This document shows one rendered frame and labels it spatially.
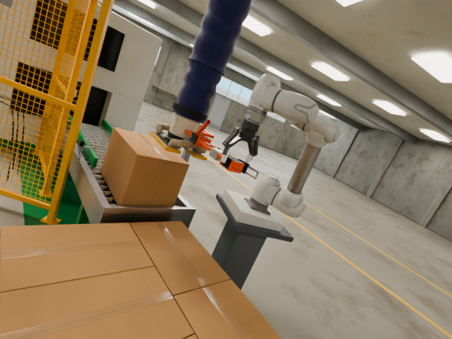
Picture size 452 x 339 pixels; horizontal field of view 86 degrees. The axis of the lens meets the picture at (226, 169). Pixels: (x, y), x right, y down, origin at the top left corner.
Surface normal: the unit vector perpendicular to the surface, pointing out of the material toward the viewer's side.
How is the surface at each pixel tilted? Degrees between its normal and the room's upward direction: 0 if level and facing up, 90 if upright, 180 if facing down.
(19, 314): 0
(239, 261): 90
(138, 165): 90
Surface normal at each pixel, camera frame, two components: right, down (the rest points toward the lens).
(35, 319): 0.38, -0.90
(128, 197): 0.58, 0.41
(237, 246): 0.29, 0.34
